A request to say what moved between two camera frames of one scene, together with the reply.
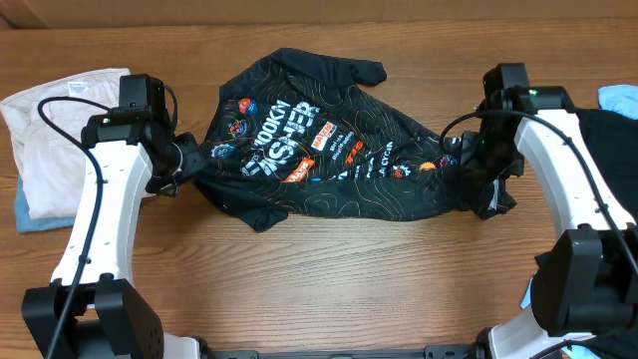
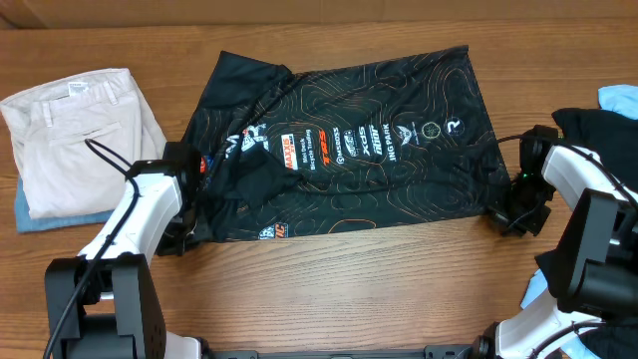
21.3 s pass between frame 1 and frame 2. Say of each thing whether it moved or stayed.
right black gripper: moved
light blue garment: stayed
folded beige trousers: stayed
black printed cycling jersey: moved
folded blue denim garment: stayed
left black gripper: moved
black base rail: stayed
